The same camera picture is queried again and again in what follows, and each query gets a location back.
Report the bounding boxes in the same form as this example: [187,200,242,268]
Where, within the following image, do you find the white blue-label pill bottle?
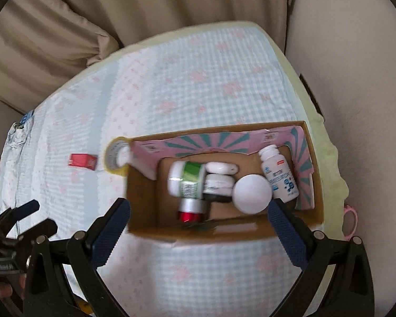
[258,144,299,203]

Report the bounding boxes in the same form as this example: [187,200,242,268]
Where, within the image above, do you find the red bottle silver cap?
[178,198,209,223]

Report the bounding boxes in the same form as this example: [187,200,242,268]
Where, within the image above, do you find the green white lidded jar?
[167,160,207,199]

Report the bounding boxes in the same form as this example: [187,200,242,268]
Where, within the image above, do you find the white earbuds case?
[205,162,239,175]

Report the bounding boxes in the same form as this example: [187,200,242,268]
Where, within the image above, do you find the person's left hand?
[0,274,26,299]

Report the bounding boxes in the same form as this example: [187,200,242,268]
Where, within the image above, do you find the red small box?
[68,153,98,170]

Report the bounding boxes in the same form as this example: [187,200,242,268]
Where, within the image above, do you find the blue white crumpled packet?
[6,110,35,151]

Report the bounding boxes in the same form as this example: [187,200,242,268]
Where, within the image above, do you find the yellow tape roll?
[103,137,131,177]

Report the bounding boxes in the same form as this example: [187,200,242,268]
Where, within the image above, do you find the pink lined cardboard box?
[127,121,323,243]

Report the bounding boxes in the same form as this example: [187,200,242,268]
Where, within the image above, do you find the black white small jar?
[202,174,235,203]

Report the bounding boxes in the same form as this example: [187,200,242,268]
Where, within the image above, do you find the beige curtain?
[0,0,293,112]

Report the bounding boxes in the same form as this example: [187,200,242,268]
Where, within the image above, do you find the blue white checkered blanket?
[0,26,321,317]

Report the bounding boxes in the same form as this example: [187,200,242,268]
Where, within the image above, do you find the pink plastic ring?
[342,204,359,241]

